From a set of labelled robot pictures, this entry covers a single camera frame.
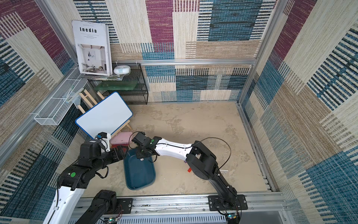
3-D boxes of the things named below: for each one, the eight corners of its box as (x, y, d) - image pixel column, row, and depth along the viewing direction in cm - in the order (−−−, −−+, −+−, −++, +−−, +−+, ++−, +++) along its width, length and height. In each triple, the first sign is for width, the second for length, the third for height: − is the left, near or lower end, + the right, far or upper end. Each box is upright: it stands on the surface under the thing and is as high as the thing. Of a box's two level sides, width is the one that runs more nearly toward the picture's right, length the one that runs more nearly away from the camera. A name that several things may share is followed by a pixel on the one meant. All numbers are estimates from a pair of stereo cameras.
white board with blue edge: (96, 144, 99) (73, 120, 78) (127, 117, 115) (115, 91, 94) (104, 151, 96) (83, 128, 75) (135, 122, 112) (125, 96, 91)
